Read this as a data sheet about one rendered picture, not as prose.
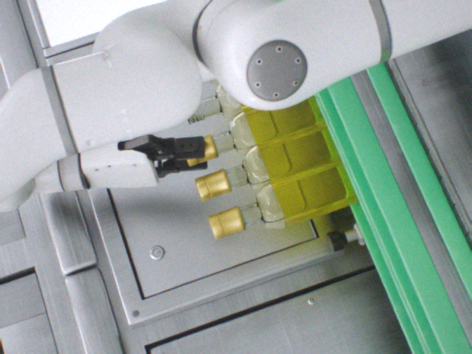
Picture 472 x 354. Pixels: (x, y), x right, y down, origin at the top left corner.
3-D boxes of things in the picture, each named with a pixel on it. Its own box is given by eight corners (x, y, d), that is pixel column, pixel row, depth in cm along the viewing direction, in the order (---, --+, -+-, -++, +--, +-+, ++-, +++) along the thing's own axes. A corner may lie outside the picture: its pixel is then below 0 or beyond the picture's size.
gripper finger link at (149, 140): (108, 160, 130) (145, 165, 132) (130, 138, 123) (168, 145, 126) (108, 152, 130) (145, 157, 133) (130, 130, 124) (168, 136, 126)
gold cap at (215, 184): (230, 191, 131) (201, 201, 131) (222, 168, 131) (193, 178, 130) (232, 192, 127) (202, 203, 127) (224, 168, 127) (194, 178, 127)
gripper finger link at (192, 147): (157, 162, 129) (205, 158, 129) (154, 154, 126) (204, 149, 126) (156, 141, 130) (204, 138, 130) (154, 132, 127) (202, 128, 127)
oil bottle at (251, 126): (362, 83, 137) (225, 130, 135) (365, 66, 131) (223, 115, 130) (376, 116, 135) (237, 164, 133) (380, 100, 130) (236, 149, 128)
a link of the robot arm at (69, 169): (71, 201, 135) (90, 200, 135) (57, 180, 127) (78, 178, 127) (71, 154, 138) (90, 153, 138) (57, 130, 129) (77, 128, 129)
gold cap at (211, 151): (211, 140, 134) (182, 149, 133) (209, 129, 130) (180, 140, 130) (219, 161, 132) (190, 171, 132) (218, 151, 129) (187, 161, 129)
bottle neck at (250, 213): (254, 206, 129) (222, 217, 129) (253, 199, 127) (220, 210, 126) (261, 225, 128) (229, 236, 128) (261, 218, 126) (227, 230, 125)
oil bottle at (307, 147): (376, 116, 134) (238, 164, 133) (381, 100, 129) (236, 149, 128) (392, 149, 133) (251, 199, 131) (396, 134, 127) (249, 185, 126)
